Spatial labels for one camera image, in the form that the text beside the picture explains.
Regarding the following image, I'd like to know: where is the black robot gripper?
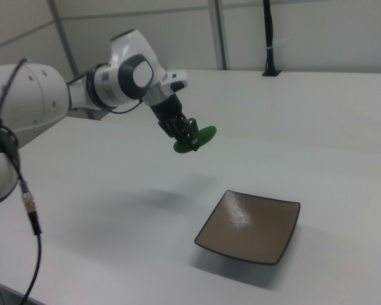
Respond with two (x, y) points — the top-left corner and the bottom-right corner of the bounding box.
(148, 93), (200, 152)

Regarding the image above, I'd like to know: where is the green cucumber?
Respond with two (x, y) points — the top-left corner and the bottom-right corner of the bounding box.
(172, 125), (218, 154)

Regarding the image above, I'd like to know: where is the square brown ceramic plate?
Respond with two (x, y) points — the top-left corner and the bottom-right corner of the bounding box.
(194, 189), (302, 266)

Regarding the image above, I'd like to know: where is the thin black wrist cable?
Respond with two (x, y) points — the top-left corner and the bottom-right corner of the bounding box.
(109, 97), (144, 114)

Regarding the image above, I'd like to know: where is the grey partition frame post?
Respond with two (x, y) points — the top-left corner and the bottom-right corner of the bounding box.
(46, 0), (81, 81)
(208, 0), (229, 71)

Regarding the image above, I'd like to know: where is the black camera stand pole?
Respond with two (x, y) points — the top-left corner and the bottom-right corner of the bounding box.
(261, 0), (282, 78)

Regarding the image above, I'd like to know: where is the black cable with metal connector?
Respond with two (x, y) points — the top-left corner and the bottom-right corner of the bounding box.
(0, 58), (43, 305)

